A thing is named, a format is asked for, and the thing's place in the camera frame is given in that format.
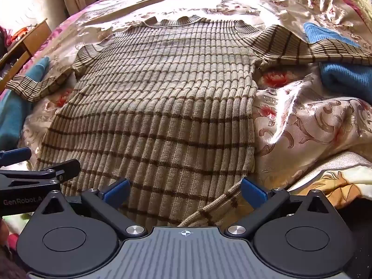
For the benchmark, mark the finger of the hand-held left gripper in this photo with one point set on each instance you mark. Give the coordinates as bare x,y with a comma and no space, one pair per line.
66,168
17,154

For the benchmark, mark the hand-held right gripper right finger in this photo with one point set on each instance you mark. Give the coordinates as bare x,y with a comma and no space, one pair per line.
254,193

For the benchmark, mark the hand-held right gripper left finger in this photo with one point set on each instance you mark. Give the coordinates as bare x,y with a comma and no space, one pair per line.
117,192

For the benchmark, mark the beige striped ribbed sweater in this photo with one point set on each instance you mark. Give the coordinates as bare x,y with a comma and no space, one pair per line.
162,107

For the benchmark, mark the teal fleece cloth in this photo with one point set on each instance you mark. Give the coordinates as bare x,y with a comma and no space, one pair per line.
11,116

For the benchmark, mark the floral satin bedspread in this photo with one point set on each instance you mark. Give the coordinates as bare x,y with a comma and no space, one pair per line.
305,122

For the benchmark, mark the wooden bedside table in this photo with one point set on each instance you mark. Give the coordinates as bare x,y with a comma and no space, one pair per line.
37,39

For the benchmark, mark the orange object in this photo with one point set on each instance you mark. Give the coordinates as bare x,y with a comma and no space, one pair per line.
21,32

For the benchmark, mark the blue knit sweater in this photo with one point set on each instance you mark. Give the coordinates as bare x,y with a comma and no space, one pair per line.
345,77

